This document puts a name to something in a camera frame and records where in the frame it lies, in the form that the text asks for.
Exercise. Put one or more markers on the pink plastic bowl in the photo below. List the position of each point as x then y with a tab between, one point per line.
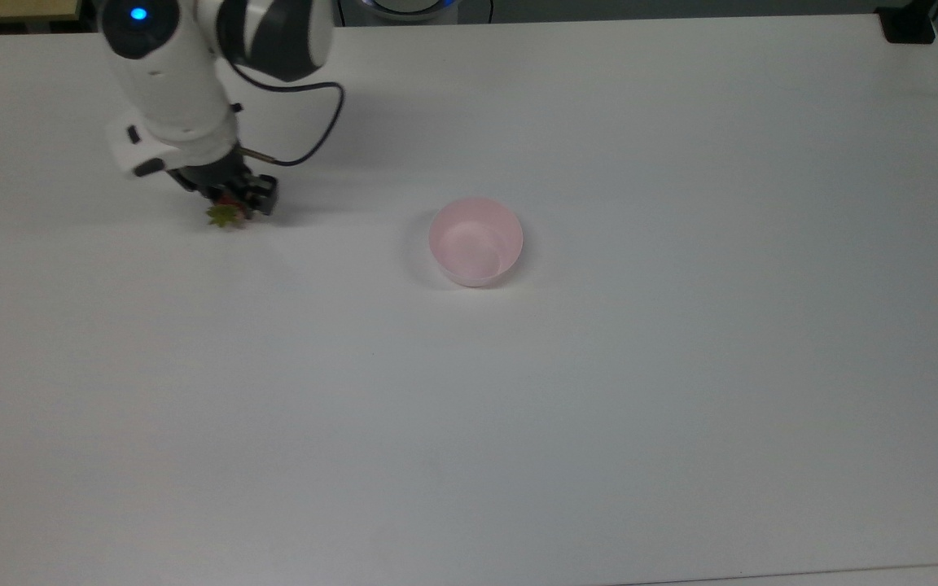
475	242

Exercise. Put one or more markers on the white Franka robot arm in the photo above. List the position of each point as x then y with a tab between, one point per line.
168	73

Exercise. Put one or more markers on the yellow wooden table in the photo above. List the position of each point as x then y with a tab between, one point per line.
9	8

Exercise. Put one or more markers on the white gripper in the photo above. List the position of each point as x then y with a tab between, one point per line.
176	148

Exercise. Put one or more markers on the red strawberry with green leaves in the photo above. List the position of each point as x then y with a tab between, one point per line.
225	216

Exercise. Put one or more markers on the black table clamp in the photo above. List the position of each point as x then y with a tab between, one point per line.
907	24

